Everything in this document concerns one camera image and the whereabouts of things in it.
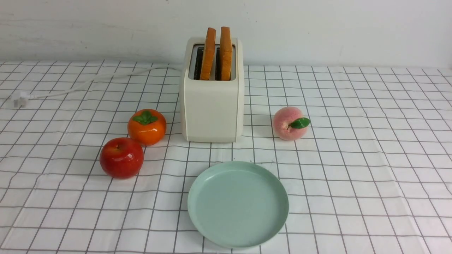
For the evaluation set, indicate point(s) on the white grid tablecloth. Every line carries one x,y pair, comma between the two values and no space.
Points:
372,175

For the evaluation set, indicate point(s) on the orange persimmon with leaf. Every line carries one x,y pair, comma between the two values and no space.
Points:
147,126

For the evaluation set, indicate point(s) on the toast slice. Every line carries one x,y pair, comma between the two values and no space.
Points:
208,54
226,52

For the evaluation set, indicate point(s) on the light green round plate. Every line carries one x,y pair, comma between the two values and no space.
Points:
238,204

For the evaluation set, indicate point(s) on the cream white toaster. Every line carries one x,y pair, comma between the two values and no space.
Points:
211,111

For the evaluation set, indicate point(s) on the pink peach with leaf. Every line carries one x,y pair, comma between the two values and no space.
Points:
290,124

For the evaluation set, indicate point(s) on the red apple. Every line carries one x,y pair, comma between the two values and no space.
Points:
122,158

